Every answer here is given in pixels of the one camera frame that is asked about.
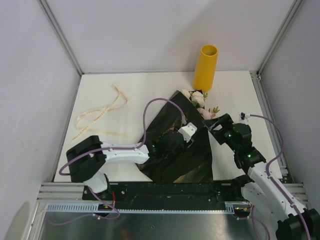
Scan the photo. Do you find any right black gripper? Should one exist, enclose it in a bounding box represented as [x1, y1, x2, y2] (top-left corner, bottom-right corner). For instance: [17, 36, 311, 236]
[202, 113, 238, 153]

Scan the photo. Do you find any black wrapping paper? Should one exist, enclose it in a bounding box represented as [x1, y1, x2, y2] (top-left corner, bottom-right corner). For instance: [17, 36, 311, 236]
[137, 91, 213, 184]

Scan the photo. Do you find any cream printed ribbon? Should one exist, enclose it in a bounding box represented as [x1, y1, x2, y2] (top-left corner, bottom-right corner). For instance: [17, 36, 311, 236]
[70, 84, 132, 143]

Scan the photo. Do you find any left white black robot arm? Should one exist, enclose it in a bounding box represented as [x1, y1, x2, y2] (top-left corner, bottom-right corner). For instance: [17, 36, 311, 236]
[59, 129, 194, 200]

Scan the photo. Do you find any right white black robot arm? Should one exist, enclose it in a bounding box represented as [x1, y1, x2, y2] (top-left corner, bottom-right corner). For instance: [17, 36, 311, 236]
[203, 113, 320, 240]

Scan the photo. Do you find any yellow cylindrical vase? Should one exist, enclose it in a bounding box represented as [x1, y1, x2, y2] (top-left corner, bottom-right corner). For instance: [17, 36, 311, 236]
[192, 44, 219, 92]

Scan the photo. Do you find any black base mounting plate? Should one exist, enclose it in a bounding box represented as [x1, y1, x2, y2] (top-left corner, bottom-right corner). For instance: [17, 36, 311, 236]
[82, 180, 252, 208]

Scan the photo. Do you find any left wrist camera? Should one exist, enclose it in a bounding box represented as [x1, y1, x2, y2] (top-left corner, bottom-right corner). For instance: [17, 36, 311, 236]
[178, 122, 198, 143]

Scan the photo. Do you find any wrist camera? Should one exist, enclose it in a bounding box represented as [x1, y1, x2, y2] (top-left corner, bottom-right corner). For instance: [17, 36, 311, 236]
[239, 112, 251, 122]
[178, 122, 198, 143]

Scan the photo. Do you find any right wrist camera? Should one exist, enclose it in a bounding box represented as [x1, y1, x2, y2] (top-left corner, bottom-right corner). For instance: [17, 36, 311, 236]
[239, 112, 251, 122]

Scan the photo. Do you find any grey slotted cable duct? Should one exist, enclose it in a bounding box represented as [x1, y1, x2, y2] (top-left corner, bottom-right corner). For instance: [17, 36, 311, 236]
[46, 202, 252, 215]

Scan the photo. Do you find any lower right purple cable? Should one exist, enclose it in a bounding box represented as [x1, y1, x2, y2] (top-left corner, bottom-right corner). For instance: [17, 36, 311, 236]
[246, 202, 273, 240]

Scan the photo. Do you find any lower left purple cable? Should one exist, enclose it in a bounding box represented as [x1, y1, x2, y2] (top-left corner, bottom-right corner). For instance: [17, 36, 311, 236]
[47, 187, 122, 226]

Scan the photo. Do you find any right aluminium frame post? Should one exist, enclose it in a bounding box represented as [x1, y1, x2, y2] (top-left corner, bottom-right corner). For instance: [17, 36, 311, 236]
[256, 0, 305, 76]

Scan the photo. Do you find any aluminium frame post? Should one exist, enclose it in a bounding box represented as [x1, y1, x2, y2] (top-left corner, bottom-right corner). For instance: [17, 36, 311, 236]
[37, 0, 84, 77]
[256, 0, 305, 76]

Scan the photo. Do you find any left aluminium frame post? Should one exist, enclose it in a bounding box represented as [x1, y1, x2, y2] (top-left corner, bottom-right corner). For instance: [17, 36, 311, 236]
[37, 0, 84, 77]

